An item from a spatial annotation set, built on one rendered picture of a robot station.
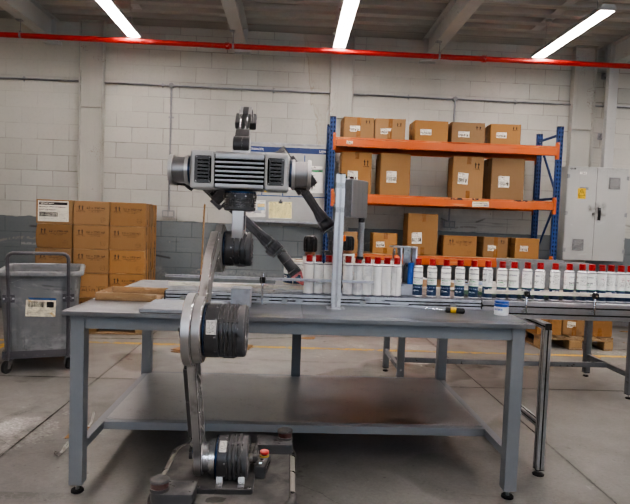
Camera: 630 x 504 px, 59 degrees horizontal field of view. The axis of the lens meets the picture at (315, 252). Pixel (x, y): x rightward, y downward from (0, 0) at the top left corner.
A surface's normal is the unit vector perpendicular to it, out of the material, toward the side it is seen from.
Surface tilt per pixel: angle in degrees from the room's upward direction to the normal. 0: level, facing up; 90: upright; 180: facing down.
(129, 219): 91
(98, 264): 90
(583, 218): 90
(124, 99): 90
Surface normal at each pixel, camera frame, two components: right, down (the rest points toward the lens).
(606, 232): 0.04, 0.05
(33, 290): 0.36, 0.12
